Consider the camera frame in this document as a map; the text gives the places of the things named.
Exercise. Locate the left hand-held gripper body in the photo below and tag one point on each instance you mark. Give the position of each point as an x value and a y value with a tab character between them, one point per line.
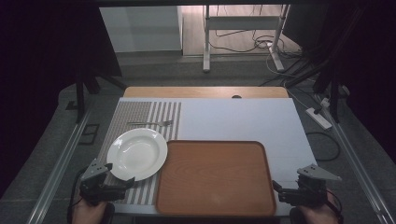
95	188

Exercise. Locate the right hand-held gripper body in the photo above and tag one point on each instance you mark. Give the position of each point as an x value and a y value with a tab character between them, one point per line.
309	186

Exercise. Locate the white deep plate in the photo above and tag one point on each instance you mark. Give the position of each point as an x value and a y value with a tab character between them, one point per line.
137	154

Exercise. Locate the person's left hand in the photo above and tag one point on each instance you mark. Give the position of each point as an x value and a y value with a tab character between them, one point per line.
88	214

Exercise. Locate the person's right hand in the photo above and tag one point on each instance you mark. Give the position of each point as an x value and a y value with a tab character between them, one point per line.
317	215

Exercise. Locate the black floor plate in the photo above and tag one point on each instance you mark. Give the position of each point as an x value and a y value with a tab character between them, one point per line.
89	133

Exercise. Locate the grey striped placemat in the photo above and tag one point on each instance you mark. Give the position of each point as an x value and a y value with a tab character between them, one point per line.
140	115

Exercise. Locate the brown wooden tray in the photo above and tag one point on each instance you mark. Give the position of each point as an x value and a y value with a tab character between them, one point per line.
214	179

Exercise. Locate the silver fork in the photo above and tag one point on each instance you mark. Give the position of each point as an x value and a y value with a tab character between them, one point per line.
155	123

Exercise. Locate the white power strip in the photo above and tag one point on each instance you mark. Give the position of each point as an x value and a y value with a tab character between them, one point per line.
318	118

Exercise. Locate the white table cover board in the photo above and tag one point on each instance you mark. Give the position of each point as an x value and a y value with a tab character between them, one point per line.
243	119

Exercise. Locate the black metal stand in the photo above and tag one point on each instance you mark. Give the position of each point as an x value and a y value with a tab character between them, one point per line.
333	96
81	93

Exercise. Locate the light wooden table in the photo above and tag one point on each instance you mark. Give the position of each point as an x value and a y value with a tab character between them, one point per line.
186	92

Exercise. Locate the white cabinet panel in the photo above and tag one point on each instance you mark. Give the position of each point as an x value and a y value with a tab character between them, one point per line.
143	29

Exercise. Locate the aluminium floor rail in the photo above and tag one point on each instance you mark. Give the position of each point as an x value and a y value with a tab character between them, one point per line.
361	168
59	169

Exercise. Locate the white metal desk frame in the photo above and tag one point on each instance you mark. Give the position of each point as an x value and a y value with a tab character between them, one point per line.
243	22

